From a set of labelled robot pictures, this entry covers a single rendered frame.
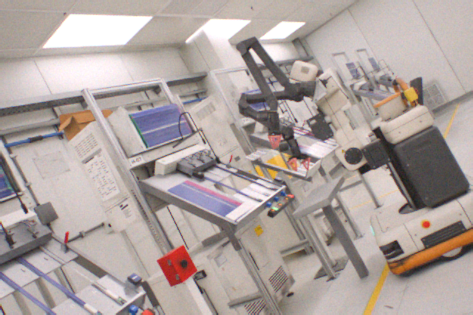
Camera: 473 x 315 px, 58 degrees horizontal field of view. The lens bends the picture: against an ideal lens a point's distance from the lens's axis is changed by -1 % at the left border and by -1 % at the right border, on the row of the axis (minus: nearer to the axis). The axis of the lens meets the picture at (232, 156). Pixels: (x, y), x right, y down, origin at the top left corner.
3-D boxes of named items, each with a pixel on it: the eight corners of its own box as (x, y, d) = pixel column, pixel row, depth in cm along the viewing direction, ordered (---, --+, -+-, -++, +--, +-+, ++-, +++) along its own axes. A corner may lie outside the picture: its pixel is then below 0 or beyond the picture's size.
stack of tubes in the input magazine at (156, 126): (193, 132, 321) (176, 101, 322) (148, 148, 279) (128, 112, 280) (182, 140, 328) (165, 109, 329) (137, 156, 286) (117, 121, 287)
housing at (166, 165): (204, 164, 326) (206, 147, 320) (162, 183, 285) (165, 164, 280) (195, 160, 329) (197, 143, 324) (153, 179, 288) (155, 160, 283)
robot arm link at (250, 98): (236, 91, 287) (238, 100, 295) (238, 106, 280) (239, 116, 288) (303, 83, 284) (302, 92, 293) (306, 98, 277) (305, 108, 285)
